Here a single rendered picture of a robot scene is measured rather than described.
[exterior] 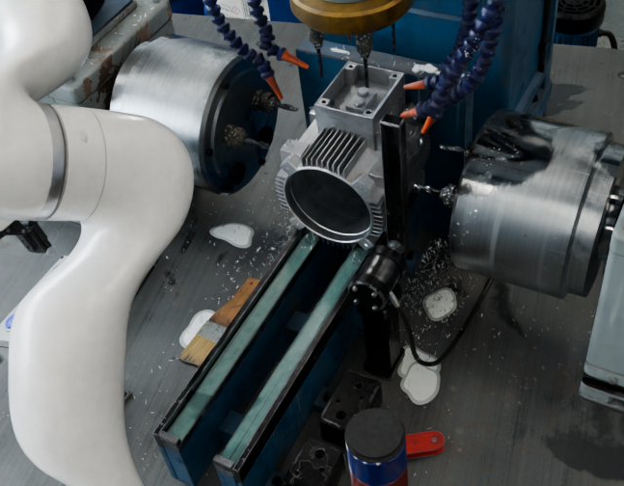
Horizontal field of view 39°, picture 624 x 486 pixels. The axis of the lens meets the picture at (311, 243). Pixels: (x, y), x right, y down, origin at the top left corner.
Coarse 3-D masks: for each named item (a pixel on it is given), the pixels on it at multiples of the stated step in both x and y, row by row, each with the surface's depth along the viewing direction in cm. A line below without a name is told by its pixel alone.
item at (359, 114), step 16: (352, 64) 140; (336, 80) 138; (352, 80) 140; (368, 80) 141; (384, 80) 139; (400, 80) 136; (320, 96) 135; (336, 96) 139; (352, 96) 137; (368, 96) 137; (384, 96) 138; (400, 96) 138; (320, 112) 134; (336, 112) 133; (352, 112) 132; (368, 112) 132; (384, 112) 134; (400, 112) 140; (320, 128) 137; (336, 128) 135; (352, 128) 134; (368, 128) 132; (368, 144) 134
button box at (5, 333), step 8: (64, 256) 130; (56, 264) 129; (48, 272) 128; (32, 288) 126; (0, 328) 121; (0, 336) 120; (8, 336) 119; (0, 344) 120; (8, 344) 118; (0, 352) 122; (8, 352) 120; (8, 360) 123
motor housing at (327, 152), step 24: (312, 144) 134; (336, 144) 133; (360, 144) 134; (408, 144) 137; (312, 168) 132; (336, 168) 131; (360, 168) 132; (408, 168) 138; (288, 192) 141; (312, 192) 146; (336, 192) 148; (408, 192) 143; (312, 216) 144; (336, 216) 145; (360, 216) 144; (384, 216) 134; (336, 240) 142; (360, 240) 139
